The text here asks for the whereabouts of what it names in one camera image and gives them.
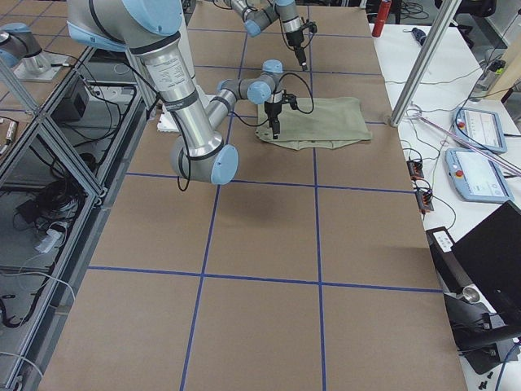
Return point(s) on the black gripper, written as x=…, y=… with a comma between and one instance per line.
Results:
x=294, y=41
x=271, y=110

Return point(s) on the near blue teach pendant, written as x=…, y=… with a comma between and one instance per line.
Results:
x=476, y=178

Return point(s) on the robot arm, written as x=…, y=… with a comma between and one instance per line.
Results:
x=256, y=20
x=150, y=30

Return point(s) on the red bottle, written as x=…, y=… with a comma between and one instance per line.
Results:
x=381, y=17

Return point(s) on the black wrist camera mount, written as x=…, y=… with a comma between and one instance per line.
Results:
x=291, y=99
x=310, y=26

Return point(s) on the aluminium frame post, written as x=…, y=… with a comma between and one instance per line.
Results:
x=446, y=13

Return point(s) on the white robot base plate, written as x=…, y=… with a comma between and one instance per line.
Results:
x=195, y=112

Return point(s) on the olive green long-sleeve shirt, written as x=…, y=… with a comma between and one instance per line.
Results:
x=322, y=123

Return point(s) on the orange circuit board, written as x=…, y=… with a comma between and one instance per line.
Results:
x=415, y=169

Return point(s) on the white central pedestal column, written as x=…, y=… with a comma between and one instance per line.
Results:
x=184, y=45

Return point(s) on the blue teach pendant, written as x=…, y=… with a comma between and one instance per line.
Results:
x=476, y=178
x=481, y=128

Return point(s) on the far blue teach pendant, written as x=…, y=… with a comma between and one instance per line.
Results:
x=481, y=128

